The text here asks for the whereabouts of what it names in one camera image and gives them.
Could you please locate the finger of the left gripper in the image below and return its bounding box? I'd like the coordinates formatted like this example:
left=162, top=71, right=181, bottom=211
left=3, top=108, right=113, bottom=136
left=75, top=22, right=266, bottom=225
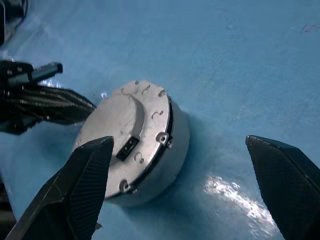
left=24, top=85, right=97, bottom=111
left=24, top=100, right=93, bottom=124

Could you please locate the silver motor housing with windings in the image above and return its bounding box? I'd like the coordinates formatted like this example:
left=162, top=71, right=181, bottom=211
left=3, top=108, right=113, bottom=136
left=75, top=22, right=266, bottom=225
left=104, top=96, right=191, bottom=208

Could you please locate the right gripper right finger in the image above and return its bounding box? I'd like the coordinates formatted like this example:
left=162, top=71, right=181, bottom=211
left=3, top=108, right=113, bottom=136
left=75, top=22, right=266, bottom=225
left=245, top=135, right=320, bottom=240

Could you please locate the blue plastic table cover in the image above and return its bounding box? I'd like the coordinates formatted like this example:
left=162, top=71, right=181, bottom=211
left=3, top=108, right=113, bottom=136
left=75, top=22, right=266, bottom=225
left=0, top=0, right=320, bottom=240

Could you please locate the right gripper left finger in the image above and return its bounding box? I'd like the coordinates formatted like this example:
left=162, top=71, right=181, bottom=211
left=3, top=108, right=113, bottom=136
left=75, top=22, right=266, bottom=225
left=7, top=136, right=115, bottom=240

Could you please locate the round motor cover with board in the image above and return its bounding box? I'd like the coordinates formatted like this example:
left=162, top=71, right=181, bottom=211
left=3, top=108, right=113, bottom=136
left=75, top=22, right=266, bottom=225
left=72, top=79, right=174, bottom=201

